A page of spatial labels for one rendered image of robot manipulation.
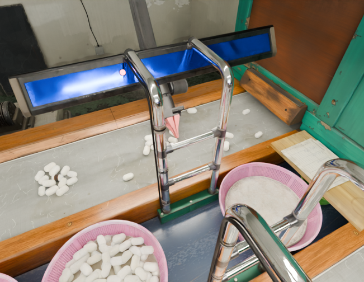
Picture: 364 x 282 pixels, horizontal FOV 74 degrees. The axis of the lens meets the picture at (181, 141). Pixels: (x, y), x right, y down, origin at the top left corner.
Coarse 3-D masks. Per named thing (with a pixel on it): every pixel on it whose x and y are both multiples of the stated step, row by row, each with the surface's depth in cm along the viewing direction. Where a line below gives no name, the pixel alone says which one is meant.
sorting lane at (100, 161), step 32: (128, 128) 90; (192, 128) 90; (256, 128) 90; (288, 128) 90; (32, 160) 79; (64, 160) 79; (96, 160) 79; (128, 160) 79; (192, 160) 79; (0, 192) 70; (32, 192) 70; (96, 192) 70; (128, 192) 70; (0, 224) 63; (32, 224) 63
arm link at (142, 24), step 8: (136, 0) 86; (144, 0) 88; (136, 8) 86; (144, 8) 87; (136, 16) 85; (144, 16) 86; (136, 24) 86; (144, 24) 85; (136, 32) 87; (144, 32) 84; (152, 32) 86; (144, 40) 84; (152, 40) 85; (144, 48) 83
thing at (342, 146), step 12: (240, 72) 108; (312, 120) 81; (312, 132) 82; (324, 132) 78; (336, 132) 74; (324, 144) 79; (336, 144) 75; (348, 144) 71; (348, 156) 73; (360, 156) 69
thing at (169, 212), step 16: (192, 48) 54; (208, 48) 51; (128, 64) 48; (224, 64) 46; (144, 80) 42; (224, 80) 46; (160, 96) 42; (224, 96) 48; (160, 112) 43; (224, 112) 51; (160, 128) 46; (224, 128) 54; (160, 144) 48; (176, 144) 52; (192, 144) 54; (160, 160) 52; (160, 176) 56; (192, 176) 62; (160, 192) 62; (208, 192) 73; (160, 208) 66; (176, 208) 69; (192, 208) 72
